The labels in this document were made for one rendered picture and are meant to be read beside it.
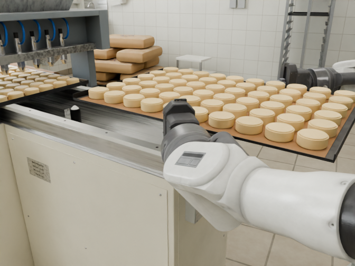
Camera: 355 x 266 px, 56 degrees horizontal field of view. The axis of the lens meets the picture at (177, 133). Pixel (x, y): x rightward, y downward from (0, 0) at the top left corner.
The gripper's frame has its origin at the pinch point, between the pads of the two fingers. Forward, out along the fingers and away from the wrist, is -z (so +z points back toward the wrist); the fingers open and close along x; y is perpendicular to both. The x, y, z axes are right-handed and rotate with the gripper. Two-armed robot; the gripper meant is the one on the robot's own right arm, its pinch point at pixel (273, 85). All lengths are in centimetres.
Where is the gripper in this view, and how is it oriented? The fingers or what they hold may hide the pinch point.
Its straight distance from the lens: 98.7
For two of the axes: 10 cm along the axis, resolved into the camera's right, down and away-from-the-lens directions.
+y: 1.9, 3.8, -9.1
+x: 0.0, -9.2, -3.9
